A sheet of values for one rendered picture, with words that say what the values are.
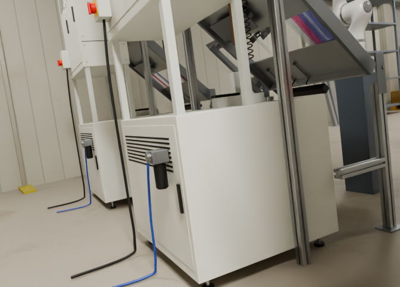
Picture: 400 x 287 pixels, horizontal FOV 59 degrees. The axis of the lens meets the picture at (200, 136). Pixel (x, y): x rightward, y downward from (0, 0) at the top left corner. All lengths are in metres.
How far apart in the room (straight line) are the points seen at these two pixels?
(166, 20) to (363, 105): 1.39
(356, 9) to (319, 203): 1.21
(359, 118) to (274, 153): 1.02
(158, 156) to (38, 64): 3.41
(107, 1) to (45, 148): 2.94
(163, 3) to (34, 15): 3.51
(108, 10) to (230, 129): 0.81
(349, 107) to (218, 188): 1.27
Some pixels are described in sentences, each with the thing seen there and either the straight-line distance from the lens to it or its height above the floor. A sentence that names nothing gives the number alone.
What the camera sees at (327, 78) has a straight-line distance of 1.87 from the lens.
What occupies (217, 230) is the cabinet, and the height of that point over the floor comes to 0.22.
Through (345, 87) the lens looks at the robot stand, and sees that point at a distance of 2.29.
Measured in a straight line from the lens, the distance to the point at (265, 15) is 1.74.
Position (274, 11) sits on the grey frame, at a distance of 1.35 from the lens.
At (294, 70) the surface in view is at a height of 0.76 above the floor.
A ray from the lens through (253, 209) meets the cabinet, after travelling 1.30.
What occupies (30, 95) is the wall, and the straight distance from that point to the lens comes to 4.43.
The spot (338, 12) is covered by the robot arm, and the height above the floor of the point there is 1.08.
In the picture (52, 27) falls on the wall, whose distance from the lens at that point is 4.62.
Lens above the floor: 0.64
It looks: 5 degrees down
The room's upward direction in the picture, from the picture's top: 8 degrees counter-clockwise
